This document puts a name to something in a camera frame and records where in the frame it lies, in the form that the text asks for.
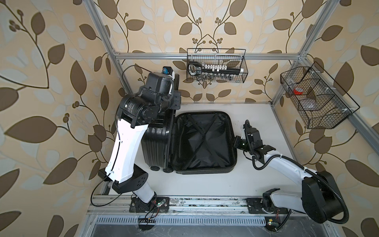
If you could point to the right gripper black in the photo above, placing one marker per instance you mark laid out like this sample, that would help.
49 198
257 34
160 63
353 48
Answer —
238 138

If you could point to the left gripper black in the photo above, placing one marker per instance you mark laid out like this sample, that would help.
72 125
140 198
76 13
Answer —
174 96

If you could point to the black hard-shell suitcase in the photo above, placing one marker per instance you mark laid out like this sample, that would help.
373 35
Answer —
190 143

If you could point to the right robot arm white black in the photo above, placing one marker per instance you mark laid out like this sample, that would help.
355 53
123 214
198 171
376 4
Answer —
319 198

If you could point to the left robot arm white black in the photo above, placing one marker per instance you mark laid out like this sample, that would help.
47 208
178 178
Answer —
133 116

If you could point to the red white item in basket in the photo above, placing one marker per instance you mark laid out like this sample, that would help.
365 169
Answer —
298 91

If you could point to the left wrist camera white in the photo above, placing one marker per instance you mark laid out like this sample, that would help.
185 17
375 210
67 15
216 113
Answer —
168 71

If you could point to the aluminium frame horizontal bar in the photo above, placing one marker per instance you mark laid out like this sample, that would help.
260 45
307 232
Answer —
180 56

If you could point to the socket set rail in basket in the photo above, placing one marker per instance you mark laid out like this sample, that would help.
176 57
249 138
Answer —
195 69

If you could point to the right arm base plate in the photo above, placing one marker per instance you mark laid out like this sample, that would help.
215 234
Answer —
263 206

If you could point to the black wire basket back wall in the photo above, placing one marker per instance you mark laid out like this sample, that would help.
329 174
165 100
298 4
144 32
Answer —
230 61

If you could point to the black wire basket wall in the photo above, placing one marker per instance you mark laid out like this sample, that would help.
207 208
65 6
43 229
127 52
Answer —
230 61
325 102

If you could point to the black wire basket right wall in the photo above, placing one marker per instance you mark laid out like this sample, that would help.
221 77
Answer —
325 102

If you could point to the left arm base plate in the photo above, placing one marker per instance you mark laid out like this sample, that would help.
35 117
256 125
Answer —
161 203

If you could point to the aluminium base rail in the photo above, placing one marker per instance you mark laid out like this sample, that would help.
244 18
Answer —
181 205

